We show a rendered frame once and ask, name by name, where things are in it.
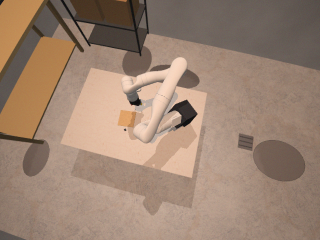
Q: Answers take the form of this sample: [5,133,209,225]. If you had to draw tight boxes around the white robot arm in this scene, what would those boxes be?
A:
[121,57,188,144]

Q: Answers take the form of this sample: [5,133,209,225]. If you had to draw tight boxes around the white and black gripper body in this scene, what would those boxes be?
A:
[127,88,142,106]

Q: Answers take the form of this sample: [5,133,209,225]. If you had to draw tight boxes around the orange square mat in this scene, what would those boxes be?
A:
[117,110,136,128]

